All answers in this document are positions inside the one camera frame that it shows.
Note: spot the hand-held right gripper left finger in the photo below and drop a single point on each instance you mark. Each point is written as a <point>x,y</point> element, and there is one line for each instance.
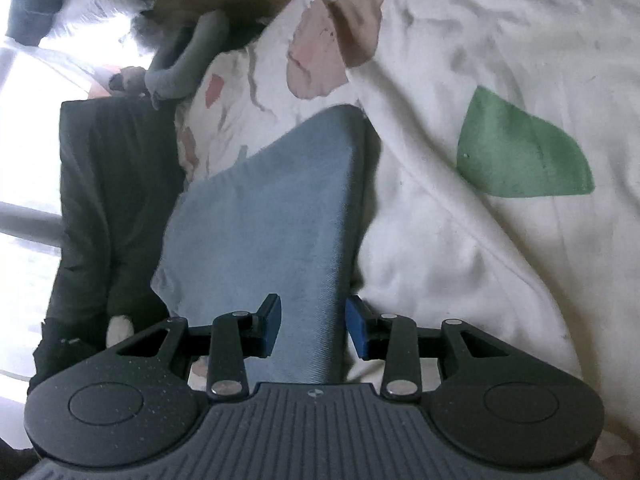
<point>272,327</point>

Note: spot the dark cloth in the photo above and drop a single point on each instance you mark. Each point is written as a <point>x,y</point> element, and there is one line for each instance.
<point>35,5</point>

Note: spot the small teddy bear toy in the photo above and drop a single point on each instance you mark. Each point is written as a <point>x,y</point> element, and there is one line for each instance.
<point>131,77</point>

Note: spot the dark green pillow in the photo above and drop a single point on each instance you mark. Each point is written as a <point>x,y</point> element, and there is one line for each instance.
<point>100,185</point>

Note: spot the grey neck pillow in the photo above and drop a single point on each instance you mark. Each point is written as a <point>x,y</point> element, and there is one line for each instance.
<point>175,75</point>

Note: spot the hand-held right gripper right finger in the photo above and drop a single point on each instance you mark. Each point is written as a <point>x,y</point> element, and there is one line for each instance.
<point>356,329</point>

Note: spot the white bear-printed bed sheet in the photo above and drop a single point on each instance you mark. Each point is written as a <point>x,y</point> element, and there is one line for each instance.
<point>475,260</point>

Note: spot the grey window bar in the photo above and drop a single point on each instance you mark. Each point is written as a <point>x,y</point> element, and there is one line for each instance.
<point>30,222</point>

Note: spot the light blue jeans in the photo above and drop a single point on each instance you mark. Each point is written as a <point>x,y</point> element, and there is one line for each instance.
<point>280,210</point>

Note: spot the grey fuzzy plush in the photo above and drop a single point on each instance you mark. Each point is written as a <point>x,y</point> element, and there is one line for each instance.
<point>150,32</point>

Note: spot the white pillow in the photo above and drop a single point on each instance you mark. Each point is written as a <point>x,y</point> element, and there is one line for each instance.
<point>95,5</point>

